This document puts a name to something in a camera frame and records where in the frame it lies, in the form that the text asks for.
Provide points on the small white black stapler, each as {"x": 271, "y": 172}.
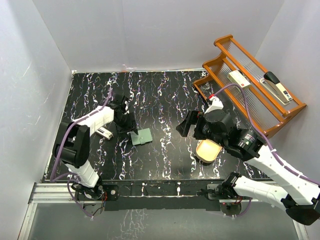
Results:
{"x": 104, "y": 133}

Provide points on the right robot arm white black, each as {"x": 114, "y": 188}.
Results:
{"x": 299, "y": 198}

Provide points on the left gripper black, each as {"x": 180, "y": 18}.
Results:
{"x": 131, "y": 125}

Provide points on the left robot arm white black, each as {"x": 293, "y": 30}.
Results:
{"x": 72, "y": 143}

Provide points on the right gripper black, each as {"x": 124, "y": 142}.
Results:
{"x": 195, "y": 117}

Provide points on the white staples box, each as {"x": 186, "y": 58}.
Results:
{"x": 237, "y": 77}

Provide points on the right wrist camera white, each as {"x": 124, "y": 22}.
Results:
{"x": 216, "y": 104}

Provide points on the white black stapler on rack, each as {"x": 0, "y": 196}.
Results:
{"x": 271, "y": 83}

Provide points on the green card holder wallet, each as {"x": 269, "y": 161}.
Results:
{"x": 142, "y": 137}

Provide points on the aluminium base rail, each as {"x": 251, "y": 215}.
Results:
{"x": 156, "y": 210}

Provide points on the beige oval tray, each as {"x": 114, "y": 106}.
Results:
{"x": 207, "y": 151}

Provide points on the orange wooden shelf rack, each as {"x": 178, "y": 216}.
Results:
{"x": 266, "y": 111}

